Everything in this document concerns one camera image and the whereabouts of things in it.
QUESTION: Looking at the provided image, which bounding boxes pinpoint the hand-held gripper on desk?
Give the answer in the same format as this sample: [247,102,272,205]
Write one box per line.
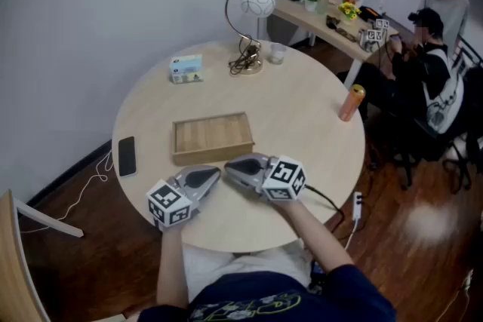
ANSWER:
[357,19,390,51]

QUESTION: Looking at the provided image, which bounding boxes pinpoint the person's left forearm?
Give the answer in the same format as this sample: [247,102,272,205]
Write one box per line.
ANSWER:
[155,225,189,312]

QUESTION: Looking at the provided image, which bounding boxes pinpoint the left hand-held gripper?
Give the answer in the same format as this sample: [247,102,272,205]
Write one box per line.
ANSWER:
[146,164,222,232]

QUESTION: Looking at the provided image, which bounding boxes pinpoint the person's white shorts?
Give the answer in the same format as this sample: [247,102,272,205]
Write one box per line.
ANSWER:
[182,240,315,302]

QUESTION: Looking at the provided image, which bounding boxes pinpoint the yellow flowers in pot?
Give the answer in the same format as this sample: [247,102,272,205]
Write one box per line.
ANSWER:
[337,1,363,26]

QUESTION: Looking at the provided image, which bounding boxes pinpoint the gold lamp with white globe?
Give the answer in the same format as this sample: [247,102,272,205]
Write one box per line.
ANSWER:
[225,0,277,75]

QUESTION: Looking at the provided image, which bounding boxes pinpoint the light blue tissue box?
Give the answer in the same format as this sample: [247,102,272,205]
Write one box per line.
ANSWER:
[168,54,205,85]

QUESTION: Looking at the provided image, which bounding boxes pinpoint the white cable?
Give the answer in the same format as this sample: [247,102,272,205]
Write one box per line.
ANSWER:
[18,149,115,235]

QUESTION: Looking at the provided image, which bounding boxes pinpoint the wooden box lid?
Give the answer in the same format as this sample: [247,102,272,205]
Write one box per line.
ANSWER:
[175,113,252,153]

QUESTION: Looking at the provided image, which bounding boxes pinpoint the person's navy printed shirt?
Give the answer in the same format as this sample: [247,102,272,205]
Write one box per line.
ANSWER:
[137,262,398,322]

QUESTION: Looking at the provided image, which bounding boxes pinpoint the black office chair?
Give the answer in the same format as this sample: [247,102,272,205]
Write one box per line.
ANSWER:
[388,37,483,195]

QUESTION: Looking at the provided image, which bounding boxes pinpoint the wooden side desk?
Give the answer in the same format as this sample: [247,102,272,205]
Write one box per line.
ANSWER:
[270,0,401,90]

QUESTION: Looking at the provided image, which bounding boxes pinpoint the wooden box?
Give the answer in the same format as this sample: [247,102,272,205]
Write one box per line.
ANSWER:
[171,111,256,167]

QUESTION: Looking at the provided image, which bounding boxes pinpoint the person's right forearm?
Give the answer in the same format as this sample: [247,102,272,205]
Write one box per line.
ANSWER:
[277,198,355,273]

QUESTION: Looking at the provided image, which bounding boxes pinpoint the black lamp cable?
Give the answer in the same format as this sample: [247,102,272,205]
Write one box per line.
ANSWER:
[228,34,262,77]

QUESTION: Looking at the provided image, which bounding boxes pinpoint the orange drink can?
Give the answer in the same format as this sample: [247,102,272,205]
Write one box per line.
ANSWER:
[338,84,367,122]

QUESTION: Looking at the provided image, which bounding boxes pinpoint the clear glass cup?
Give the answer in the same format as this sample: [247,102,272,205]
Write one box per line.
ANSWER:
[268,42,288,66]

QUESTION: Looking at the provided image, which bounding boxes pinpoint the wooden chair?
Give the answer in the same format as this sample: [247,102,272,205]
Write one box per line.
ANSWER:
[0,188,85,322]

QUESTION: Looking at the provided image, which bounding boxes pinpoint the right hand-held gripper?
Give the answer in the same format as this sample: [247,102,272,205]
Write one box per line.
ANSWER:
[223,153,307,202]

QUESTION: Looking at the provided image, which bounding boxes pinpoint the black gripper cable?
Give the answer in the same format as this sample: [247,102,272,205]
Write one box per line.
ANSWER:
[303,184,346,232]

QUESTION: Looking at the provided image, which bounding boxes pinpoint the black smartphone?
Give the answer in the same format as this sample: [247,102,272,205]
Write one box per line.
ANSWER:
[118,136,138,178]

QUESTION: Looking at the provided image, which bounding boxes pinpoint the black device with orange trim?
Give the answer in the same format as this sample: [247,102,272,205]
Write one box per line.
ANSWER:
[357,5,380,22]

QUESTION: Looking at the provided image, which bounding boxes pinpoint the white power strip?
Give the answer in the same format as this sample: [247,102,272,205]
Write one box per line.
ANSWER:
[351,191,364,222]

